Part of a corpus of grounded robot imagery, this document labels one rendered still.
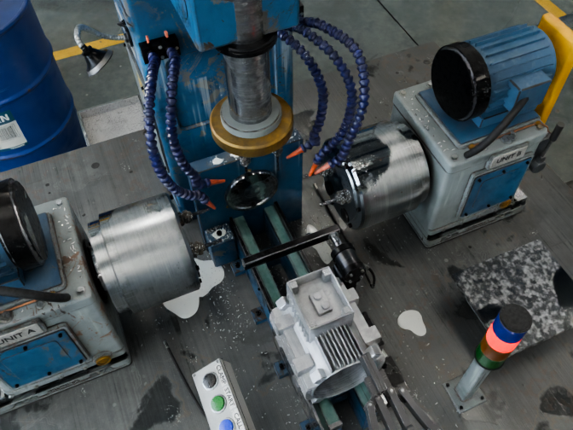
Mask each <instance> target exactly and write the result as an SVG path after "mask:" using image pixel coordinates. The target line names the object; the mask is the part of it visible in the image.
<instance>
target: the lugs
mask: <svg viewBox="0 0 573 430"><path fill-rule="evenodd" d="M275 303H276V305H277V307H278V309H279V310H280V311H285V310H286V309H287V308H288V307H289V301H288V300H287V297H286V296H281V297H280V298H279V299H278V300H277V301H276V302H275ZM364 351H365V353H367V352H370V354H371V356H372V358H373V360H375V359H376V358H377V357H379V356H380V355H381V353H380V351H379V348H378V347H377V346H369V347H368V348H367V349H366V350H364ZM310 378H311V380H312V382H313V384H320V383H321V382H323V381H324V380H325V379H326V378H327V376H326V374H325V372H324V370H323V369H316V370H314V371H313V372H312V373H311V374H310ZM323 399H324V398H323ZM323 399H317V398H314V399H311V402H312V404H316V403H320V402H321V401H322V400H323Z"/></svg>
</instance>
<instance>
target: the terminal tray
mask: <svg viewBox="0 0 573 430"><path fill-rule="evenodd" d="M325 270H328V273H327V274H326V273H325V272H324V271H325ZM292 283H295V284H296V286H294V287H293V286H292ZM286 291H287V293H286V299H287V300H288V301H289V307H292V312H294V316H295V317H296V321H297V322H298V326H299V327H301V332H304V337H306V342H309V343H311V342H312V341H314V340H315V337H316V338H317V339H318V338H319V334H320V335H321V336H323V333H325V334H326V333H327V331H329V332H331V329H333V330H334V329H335V327H336V328H337V329H339V326H340V327H341V328H342V327H343V325H344V326H345V327H346V323H348V325H349V326H351V325H352V321H353V318H354V314H355V312H354V310H353V309H352V307H351V305H350V302H349V300H347V298H346V296H345V294H344V292H343V290H342V288H341V287H340V285H339V283H338V281H337V279H336V277H335V276H334V274H333V272H332V270H331V268H330V267H329V266H327V267H324V268H322V269H319V270H316V271H313V272H311V273H309V274H307V275H304V276H301V277H298V278H296V279H293V280H291V281H289V282H286ZM346 307H347V308H349V310H348V311H345V310H344V309H345V308H346ZM311 322H315V325H311Z"/></svg>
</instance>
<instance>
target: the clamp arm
mask: <svg viewBox="0 0 573 430"><path fill-rule="evenodd" d="M335 233H336V234H337V236H339V233H340V228H339V227H338V225H337V224H335V225H332V226H329V227H327V228H325V229H322V230H318V231H316V232H313V233H307V234H305V235H304V236H302V237H299V238H297V239H294V240H292V241H288V242H285V243H283V244H280V245H278V246H275V247H272V248H269V249H267V250H264V251H262V252H259V253H255V254H248V255H247V257H245V258H243V259H242V265H243V267H244V269H245V270H249V269H251V268H254V267H257V266H259V265H261V264H265V263H268V262H270V261H272V260H275V259H279V258H281V257H284V256H287V255H288V254H291V253H295V252H297V251H300V250H303V249H305V248H307V247H311V246H314V245H316V244H318V243H321V242H324V241H327V240H331V238H333V235H336V234H335ZM332 234H333V235H332ZM330 237H331V238H330Z"/></svg>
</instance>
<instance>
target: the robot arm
mask: <svg viewBox="0 0 573 430"><path fill-rule="evenodd" d="M359 360H360V362H361V364H362V367H363V368H364V370H365V372H366V374H367V377H365V379H364V383H365V385H366V387H367V389H368V391H369V393H370V396H371V398H370V400H369V401H368V402H367V403H366V404H365V406H364V408H365V412H366V416H367V420H368V427H369V430H379V424H378V421H377V416H376V413H375V409H374V406H375V408H376V410H377V411H378V413H379V416H380V418H381V421H382V422H383V424H384V426H385V429H386V430H397V428H396V425H395V423H394V421H393V420H392V418H391V415H390V412H389V410H388V409H387V407H386V405H385V402H384V400H383V399H382V397H381V394H382V393H384V394H385V395H386V397H387V398H388V400H389V403H390V405H391V408H392V409H393V411H394V413H395V415H396V418H397V419H398V421H399V423H400V426H401V428H402V430H415V429H414V426H413V425H412V424H411V422H410V420H409V419H408V416H407V414H406V412H405V410H404V408H403V407H402V403H401V401H400V399H401V400H402V402H403V403H404V404H405V406H406V407H407V408H408V410H409V411H410V412H411V413H412V415H413V416H414V417H415V419H416V420H417V421H418V422H419V424H420V425H421V426H422V427H423V428H424V429H425V430H443V429H442V428H440V427H439V426H438V425H436V424H435V423H433V422H432V421H431V419H430V418H429V417H428V416H427V415H426V413H425V412H424V411H423V410H422V409H421V408H420V406H419V405H418V404H417V403H416V401H415V400H414V399H413V398H412V397H411V395H410V394H409V393H408V391H407V390H406V389H405V387H403V386H401V387H393V386H392V385H391V383H390V381H389V379H388V377H387V375H386V373H385V372H384V370H380V371H378V369H377V367H376V365H375V362H374V360H373V358H372V356H371V354H370V352H367V353H365V354H362V355H361V357H360V359H359Z"/></svg>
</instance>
